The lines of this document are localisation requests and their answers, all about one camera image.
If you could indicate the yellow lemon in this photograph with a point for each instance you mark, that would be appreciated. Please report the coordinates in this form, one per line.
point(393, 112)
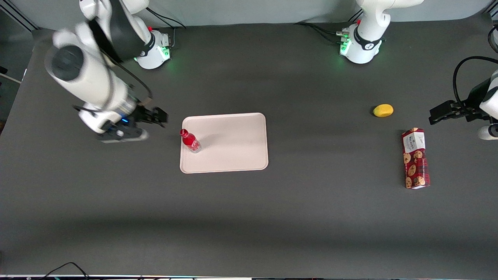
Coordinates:
point(383, 110)

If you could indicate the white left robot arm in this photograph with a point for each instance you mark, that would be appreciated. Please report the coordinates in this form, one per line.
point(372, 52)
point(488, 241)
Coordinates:
point(367, 35)

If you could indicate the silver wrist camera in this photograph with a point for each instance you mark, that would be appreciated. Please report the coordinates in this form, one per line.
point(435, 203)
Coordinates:
point(122, 135)
point(488, 132)

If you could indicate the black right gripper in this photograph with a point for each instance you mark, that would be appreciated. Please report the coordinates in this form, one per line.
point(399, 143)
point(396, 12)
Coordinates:
point(143, 113)

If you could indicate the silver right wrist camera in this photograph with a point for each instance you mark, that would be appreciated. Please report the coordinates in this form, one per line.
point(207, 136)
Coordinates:
point(122, 135)

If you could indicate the red cookie box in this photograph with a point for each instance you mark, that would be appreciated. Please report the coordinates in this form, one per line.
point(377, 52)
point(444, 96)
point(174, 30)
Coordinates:
point(415, 159)

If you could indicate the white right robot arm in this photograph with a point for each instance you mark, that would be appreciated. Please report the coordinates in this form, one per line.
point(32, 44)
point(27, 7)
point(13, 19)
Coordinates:
point(89, 77)

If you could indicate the red coke bottle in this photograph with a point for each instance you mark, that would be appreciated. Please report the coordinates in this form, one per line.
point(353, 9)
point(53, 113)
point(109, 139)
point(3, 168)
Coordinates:
point(190, 141)

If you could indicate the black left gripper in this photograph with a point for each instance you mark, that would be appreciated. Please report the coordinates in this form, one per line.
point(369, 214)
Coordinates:
point(473, 98)

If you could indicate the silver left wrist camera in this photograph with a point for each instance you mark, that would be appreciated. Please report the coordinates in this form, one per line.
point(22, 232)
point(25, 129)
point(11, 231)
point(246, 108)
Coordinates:
point(488, 132)

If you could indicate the beige plastic tray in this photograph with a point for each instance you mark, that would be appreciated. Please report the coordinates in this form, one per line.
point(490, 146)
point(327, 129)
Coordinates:
point(229, 146)

